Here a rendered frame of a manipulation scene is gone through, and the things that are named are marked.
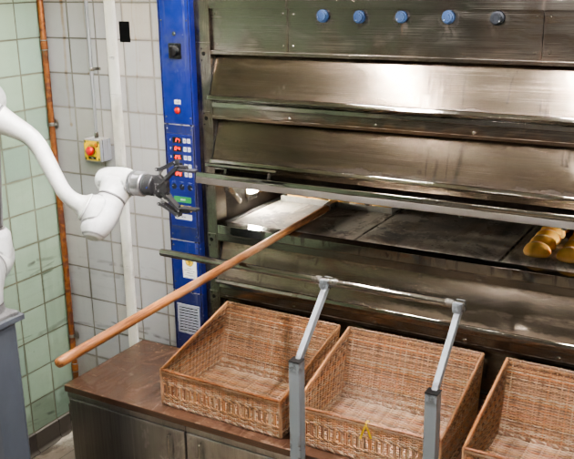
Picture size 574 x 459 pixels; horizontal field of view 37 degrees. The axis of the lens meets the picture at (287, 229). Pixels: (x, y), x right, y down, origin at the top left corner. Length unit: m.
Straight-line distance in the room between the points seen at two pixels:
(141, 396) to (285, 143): 1.16
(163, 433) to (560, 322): 1.55
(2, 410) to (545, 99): 2.21
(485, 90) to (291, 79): 0.76
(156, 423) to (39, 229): 1.17
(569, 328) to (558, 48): 0.95
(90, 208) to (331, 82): 0.99
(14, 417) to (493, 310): 1.82
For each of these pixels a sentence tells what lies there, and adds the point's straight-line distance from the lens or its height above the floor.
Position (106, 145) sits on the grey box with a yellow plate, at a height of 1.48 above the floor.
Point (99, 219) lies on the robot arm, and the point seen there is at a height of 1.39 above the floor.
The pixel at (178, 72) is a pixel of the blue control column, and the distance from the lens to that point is 3.53.
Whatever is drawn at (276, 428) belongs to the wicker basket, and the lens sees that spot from 3.14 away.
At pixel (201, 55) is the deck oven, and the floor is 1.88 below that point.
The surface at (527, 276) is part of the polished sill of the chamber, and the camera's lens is 3.09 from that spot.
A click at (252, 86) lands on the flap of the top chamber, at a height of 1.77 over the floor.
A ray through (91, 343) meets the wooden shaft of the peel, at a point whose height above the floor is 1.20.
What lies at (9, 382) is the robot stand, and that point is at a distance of 3.35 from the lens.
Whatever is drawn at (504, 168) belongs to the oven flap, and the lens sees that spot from 3.02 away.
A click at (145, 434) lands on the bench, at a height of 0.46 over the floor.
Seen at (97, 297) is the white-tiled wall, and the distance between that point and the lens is 4.16.
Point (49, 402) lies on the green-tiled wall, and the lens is 4.38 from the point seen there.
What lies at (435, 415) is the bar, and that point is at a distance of 2.71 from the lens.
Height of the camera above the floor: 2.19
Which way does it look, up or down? 17 degrees down
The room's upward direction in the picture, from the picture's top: 1 degrees counter-clockwise
